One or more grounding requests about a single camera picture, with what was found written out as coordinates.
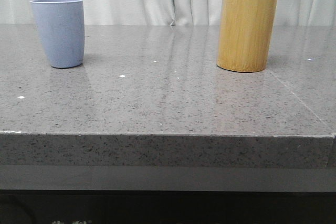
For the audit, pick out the blue plastic cup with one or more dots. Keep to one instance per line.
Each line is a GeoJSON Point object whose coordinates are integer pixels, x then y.
{"type": "Point", "coordinates": [60, 25]}

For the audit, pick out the bamboo cylinder holder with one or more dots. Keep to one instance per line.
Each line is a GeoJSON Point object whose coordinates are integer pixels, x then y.
{"type": "Point", "coordinates": [245, 34]}

